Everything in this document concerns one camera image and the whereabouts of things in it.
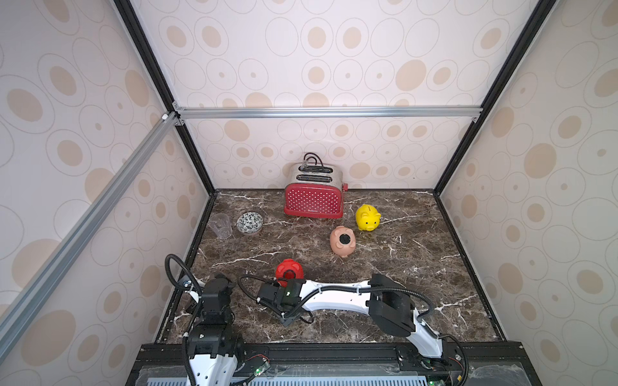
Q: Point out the patterned ceramic bowl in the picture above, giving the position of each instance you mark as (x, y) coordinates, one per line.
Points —
(250, 223)

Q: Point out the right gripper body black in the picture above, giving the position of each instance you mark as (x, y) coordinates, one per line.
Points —
(269, 297)

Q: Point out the clear plastic cup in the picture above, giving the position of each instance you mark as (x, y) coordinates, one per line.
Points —
(220, 224)

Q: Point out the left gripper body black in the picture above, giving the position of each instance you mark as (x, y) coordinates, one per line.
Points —
(229, 314)

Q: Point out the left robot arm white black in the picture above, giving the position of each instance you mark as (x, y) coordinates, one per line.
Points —
(212, 348)

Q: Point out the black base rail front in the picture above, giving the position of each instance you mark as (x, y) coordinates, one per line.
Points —
(502, 363)

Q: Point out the pink piggy bank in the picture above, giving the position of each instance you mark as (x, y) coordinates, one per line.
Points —
(339, 249)

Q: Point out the aluminium rail left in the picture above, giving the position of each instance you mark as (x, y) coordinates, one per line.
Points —
(50, 275)

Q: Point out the red piggy bank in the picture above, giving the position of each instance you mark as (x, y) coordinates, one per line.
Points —
(287, 270)

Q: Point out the aluminium rail back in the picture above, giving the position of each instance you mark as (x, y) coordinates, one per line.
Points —
(327, 112)

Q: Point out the yellow piggy bank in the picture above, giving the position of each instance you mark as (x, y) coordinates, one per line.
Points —
(368, 218)

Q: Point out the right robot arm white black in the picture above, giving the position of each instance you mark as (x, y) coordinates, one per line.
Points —
(396, 310)

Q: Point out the black plug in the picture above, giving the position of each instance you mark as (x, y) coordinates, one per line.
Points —
(344, 239)

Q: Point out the aluminium rail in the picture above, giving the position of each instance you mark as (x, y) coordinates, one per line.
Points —
(50, 275)
(327, 112)

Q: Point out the red polka dot toaster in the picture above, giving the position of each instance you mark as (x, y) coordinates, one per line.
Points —
(315, 191)

